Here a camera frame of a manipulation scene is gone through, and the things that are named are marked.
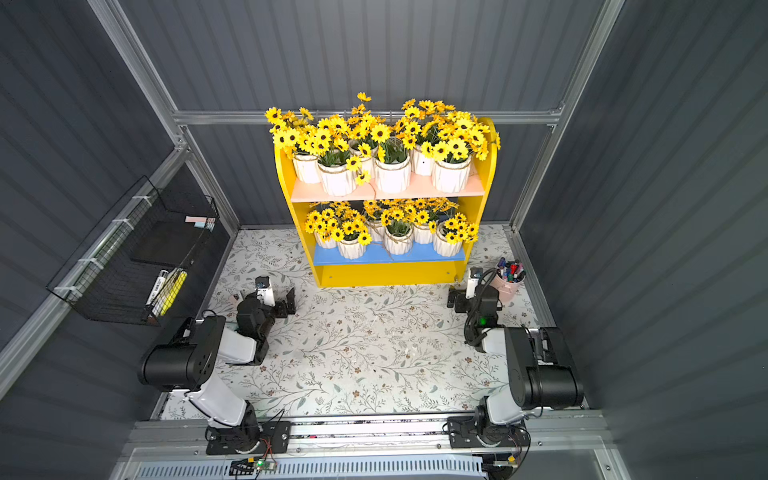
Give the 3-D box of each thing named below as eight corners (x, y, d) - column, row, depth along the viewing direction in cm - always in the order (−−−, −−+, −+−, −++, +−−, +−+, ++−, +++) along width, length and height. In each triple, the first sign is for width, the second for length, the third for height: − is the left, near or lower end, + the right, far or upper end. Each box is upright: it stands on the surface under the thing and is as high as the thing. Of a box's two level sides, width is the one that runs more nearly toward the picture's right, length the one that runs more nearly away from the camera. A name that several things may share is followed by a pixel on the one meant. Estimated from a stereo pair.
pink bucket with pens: (491, 304, 100) (504, 279, 89) (486, 283, 106) (497, 257, 94) (513, 304, 100) (529, 279, 89) (507, 283, 105) (521, 257, 94)
